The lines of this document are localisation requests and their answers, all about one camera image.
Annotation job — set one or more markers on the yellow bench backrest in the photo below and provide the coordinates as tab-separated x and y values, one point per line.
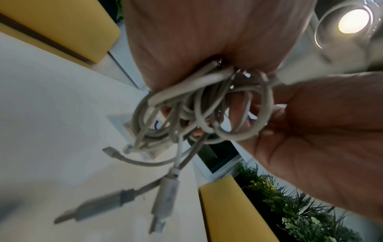
68	23

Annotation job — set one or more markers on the person's right hand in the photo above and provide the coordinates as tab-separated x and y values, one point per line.
329	141

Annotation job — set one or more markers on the right yellow bench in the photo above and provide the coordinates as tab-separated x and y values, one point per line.
233	212

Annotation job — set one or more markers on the person's left hand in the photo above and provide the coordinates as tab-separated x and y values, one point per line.
209	30

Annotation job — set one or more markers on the dark glass window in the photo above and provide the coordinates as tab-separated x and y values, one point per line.
218	156

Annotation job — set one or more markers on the yellow bench seat cushion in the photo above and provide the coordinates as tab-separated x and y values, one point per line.
30	40

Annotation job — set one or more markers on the green leafy plant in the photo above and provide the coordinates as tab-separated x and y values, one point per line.
299	217
119	10

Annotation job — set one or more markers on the clear plastic drawer organizer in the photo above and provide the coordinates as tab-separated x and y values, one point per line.
158	151

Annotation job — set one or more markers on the round glass pendant lamp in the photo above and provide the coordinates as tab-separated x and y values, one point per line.
353	19

